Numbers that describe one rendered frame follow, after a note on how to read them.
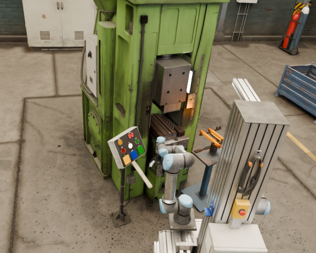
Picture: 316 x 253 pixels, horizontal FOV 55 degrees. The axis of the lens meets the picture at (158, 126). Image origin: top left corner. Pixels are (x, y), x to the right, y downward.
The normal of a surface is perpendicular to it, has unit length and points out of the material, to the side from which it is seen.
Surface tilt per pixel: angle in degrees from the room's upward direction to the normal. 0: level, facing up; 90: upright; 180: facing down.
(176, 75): 90
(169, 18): 90
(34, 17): 90
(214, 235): 0
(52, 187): 0
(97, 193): 0
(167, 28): 90
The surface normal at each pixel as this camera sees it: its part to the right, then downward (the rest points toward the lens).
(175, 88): 0.47, 0.52
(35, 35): 0.27, 0.55
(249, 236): 0.10, -0.83
